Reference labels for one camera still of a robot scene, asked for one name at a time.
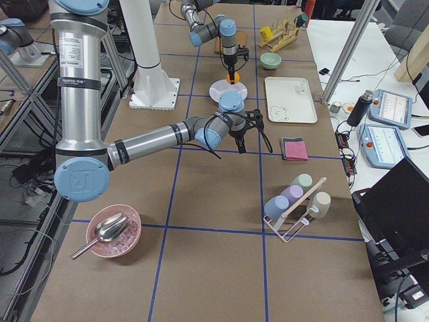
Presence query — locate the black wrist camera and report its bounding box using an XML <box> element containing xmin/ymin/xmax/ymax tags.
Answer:
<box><xmin>245</xmin><ymin>109</ymin><xmax>264</xmax><ymax>133</ymax></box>
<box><xmin>235</xmin><ymin>46</ymin><xmax>249</xmax><ymax>62</ymax></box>

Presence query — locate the metal scoop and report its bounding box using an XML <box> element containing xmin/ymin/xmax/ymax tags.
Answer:
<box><xmin>71</xmin><ymin>213</ymin><xmax>130</xmax><ymax>260</ymax></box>

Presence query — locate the beige cup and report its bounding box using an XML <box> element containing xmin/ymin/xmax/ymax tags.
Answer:
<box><xmin>307</xmin><ymin>191</ymin><xmax>331</xmax><ymax>219</ymax></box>

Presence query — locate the dark green mug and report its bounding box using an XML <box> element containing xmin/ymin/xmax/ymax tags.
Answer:
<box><xmin>294</xmin><ymin>12</ymin><xmax>308</xmax><ymax>28</ymax></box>

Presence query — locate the wooden mug rack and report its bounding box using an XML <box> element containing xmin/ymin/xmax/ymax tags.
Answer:
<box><xmin>258</xmin><ymin>13</ymin><xmax>300</xmax><ymax>53</ymax></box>

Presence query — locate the purple cup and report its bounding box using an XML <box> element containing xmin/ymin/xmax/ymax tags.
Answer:
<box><xmin>280</xmin><ymin>184</ymin><xmax>304</xmax><ymax>205</ymax></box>

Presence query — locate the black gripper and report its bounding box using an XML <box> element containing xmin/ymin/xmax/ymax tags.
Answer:
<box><xmin>229</xmin><ymin>121</ymin><xmax>249</xmax><ymax>154</ymax></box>
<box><xmin>222</xmin><ymin>45</ymin><xmax>237</xmax><ymax>77</ymax></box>

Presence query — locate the orange fruit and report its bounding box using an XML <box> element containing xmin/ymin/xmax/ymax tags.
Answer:
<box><xmin>226</xmin><ymin>72</ymin><xmax>240</xmax><ymax>85</ymax></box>

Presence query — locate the aluminium frame post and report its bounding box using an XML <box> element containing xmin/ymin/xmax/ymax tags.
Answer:
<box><xmin>320</xmin><ymin>0</ymin><xmax>379</xmax><ymax>105</ymax></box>

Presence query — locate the black laptop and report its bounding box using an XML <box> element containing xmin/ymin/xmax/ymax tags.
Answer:
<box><xmin>352</xmin><ymin>157</ymin><xmax>428</xmax><ymax>256</ymax></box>

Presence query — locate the black water bottle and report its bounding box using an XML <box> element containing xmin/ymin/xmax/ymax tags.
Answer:
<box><xmin>346</xmin><ymin>90</ymin><xmax>374</xmax><ymax>127</ymax></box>

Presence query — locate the pink bowl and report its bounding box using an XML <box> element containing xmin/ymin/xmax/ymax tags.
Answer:
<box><xmin>86</xmin><ymin>204</ymin><xmax>141</xmax><ymax>258</ymax></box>

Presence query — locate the green bowl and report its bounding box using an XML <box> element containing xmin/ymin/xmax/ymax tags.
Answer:
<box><xmin>259</xmin><ymin>52</ymin><xmax>282</xmax><ymax>70</ymax></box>

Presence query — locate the white wire cup rack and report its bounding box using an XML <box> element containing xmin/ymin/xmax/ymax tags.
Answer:
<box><xmin>263</xmin><ymin>177</ymin><xmax>327</xmax><ymax>243</ymax></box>

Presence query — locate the green cup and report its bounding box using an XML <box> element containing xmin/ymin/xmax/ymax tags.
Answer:
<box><xmin>290</xmin><ymin>173</ymin><xmax>313</xmax><ymax>193</ymax></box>

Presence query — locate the cream bear tray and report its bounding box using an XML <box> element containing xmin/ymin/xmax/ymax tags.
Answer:
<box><xmin>264</xmin><ymin>76</ymin><xmax>318</xmax><ymax>124</ymax></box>

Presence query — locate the pink and grey folded cloth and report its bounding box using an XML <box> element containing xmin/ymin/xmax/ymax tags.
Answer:
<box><xmin>280</xmin><ymin>137</ymin><xmax>308</xmax><ymax>161</ymax></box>

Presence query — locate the yellow mug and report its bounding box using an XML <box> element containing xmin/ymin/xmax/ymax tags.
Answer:
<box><xmin>259</xmin><ymin>25</ymin><xmax>273</xmax><ymax>42</ymax></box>

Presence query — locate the white round plate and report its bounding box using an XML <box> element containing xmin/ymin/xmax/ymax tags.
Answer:
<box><xmin>209</xmin><ymin>79</ymin><xmax>248</xmax><ymax>103</ymax></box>

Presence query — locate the small metal cup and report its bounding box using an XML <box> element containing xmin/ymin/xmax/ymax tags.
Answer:
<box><xmin>329</xmin><ymin>101</ymin><xmax>343</xmax><ymax>114</ymax></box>

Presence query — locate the blue teach pendant far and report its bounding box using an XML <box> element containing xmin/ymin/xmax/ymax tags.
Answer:
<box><xmin>368</xmin><ymin>89</ymin><xmax>413</xmax><ymax>129</ymax></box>

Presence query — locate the blue cup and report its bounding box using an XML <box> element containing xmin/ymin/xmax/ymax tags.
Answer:
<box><xmin>264</xmin><ymin>195</ymin><xmax>290</xmax><ymax>220</ymax></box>

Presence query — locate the blue teach pendant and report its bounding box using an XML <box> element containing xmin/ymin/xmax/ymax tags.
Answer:
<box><xmin>368</xmin><ymin>89</ymin><xmax>413</xmax><ymax>129</ymax></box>
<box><xmin>359</xmin><ymin>123</ymin><xmax>410</xmax><ymax>169</ymax></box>

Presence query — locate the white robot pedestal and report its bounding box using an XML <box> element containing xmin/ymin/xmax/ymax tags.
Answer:
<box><xmin>120</xmin><ymin>0</ymin><xmax>180</xmax><ymax>110</ymax></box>

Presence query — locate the fried egg coaster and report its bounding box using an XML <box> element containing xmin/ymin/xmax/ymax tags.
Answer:
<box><xmin>341</xmin><ymin>103</ymin><xmax>354</xmax><ymax>114</ymax></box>

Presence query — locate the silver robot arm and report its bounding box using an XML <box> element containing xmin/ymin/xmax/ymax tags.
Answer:
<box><xmin>49</xmin><ymin>1</ymin><xmax>249</xmax><ymax>203</ymax></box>
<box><xmin>180</xmin><ymin>0</ymin><xmax>239</xmax><ymax>85</ymax></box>

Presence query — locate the blue teach pendant near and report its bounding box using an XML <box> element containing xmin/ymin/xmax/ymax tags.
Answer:
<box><xmin>359</xmin><ymin>123</ymin><xmax>410</xmax><ymax>169</ymax></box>

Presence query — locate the small black device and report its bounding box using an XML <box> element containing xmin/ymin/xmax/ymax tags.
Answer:
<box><xmin>319</xmin><ymin>68</ymin><xmax>330</xmax><ymax>75</ymax></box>

